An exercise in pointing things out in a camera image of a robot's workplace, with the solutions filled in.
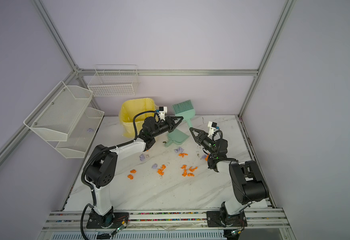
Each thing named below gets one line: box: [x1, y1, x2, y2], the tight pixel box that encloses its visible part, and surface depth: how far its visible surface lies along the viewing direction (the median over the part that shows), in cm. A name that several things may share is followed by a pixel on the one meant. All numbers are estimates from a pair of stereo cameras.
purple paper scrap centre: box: [174, 146, 185, 153], surface depth 101 cm
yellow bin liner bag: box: [119, 98, 157, 139], surface depth 97 cm
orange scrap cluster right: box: [180, 164, 199, 177], surface depth 92 cm
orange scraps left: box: [127, 169, 137, 180], surface depth 90 cm
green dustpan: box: [164, 128, 190, 148], surface depth 107 cm
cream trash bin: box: [119, 98, 157, 139], surface depth 97 cm
